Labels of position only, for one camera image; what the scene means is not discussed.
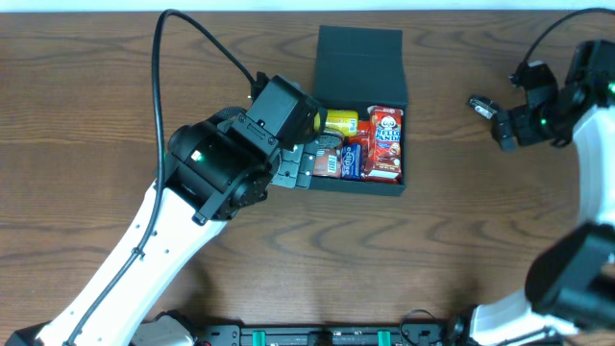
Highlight Pringles small can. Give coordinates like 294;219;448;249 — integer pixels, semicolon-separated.
313;129;344;179

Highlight blue Eclipse mint tin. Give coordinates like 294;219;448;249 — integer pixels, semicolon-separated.
341;143;361;181

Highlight yellow Mentos bottle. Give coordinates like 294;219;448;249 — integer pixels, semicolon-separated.
313;109;358;137

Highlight red Hacks candy bag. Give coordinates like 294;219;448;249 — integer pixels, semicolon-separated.
347;120;371;178

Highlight Hello Panda red box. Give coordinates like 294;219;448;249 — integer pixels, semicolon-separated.
362;106;404;185

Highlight dark green box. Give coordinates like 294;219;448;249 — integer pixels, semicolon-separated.
312;25;408;171

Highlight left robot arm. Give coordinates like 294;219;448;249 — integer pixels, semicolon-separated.
8;76;327;345

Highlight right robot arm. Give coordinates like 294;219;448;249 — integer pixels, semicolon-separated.
447;39;614;345

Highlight black mounting rail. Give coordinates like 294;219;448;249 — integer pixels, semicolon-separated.
195;309;474;346

